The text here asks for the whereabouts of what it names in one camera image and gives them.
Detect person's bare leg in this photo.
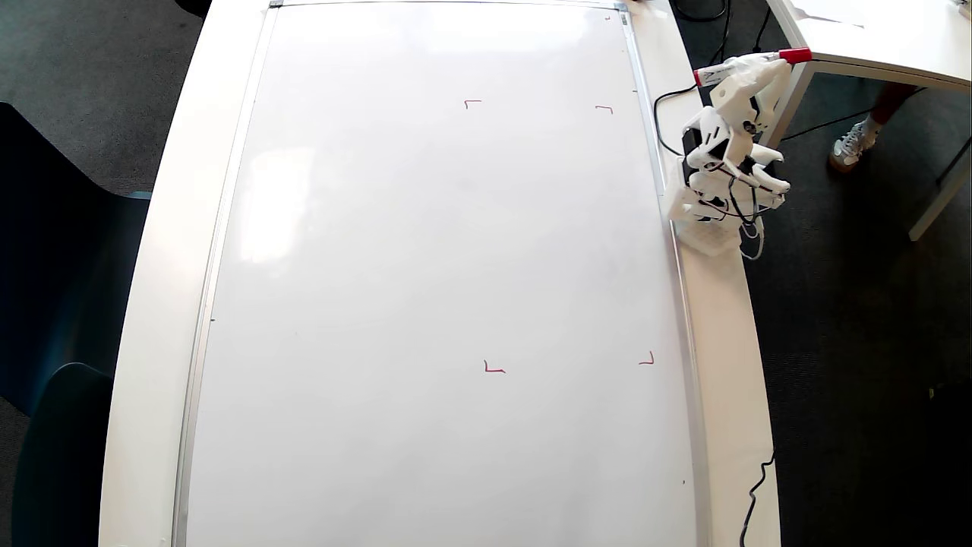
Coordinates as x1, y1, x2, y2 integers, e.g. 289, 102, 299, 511
869, 82, 921, 127

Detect white whiteboard with metal frame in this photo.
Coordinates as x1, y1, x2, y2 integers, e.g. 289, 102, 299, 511
173, 0, 711, 547

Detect red capped marker pen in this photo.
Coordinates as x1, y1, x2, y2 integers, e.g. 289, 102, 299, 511
693, 47, 813, 86

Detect black wavy cable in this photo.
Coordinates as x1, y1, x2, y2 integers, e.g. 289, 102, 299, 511
740, 454, 775, 547

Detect thin black floor cable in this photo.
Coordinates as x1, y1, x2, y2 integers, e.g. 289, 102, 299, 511
714, 0, 734, 65
782, 87, 927, 143

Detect black looped floor cable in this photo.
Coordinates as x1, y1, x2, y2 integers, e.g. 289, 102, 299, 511
672, 0, 730, 22

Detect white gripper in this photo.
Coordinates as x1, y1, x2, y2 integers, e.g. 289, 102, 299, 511
708, 59, 792, 135

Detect black camera cable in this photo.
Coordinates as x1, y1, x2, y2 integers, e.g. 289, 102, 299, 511
654, 84, 699, 157

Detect white sneaker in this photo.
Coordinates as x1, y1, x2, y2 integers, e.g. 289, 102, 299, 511
829, 118, 882, 172

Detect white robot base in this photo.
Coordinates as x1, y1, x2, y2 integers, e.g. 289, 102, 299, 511
668, 182, 749, 257

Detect white base cable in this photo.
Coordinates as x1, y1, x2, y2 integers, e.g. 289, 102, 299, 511
740, 217, 766, 261

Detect white side table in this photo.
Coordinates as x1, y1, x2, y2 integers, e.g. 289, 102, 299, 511
759, 0, 972, 242

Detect dark blue chair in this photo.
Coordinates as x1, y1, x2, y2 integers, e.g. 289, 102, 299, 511
0, 103, 153, 415
11, 363, 115, 547

